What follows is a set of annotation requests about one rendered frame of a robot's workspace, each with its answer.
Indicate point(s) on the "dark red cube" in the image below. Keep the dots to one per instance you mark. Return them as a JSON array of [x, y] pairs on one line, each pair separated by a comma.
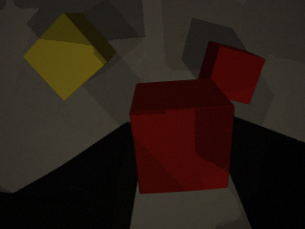
[[235, 71], [182, 136]]

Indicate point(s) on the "yellow cube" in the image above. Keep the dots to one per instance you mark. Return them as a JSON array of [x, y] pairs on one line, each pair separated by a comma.
[[69, 52]]

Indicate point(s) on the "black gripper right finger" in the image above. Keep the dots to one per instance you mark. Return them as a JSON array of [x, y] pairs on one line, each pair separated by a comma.
[[268, 170]]

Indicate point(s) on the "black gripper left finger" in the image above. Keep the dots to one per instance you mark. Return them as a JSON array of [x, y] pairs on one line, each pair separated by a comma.
[[94, 190]]

